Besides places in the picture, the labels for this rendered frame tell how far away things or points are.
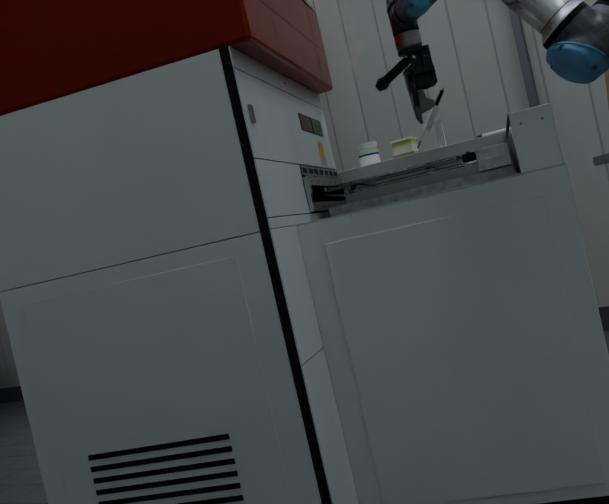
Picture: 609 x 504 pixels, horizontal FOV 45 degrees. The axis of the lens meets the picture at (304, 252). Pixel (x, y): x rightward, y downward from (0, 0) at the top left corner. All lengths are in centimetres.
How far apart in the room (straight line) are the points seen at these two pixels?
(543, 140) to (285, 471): 94
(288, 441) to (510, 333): 55
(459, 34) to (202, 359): 283
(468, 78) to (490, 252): 245
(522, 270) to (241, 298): 63
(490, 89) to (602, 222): 88
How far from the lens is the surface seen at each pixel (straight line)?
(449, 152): 233
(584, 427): 179
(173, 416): 174
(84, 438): 186
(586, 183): 393
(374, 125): 426
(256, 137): 164
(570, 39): 165
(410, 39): 217
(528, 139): 178
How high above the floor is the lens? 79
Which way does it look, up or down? 1 degrees down
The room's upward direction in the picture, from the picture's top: 13 degrees counter-clockwise
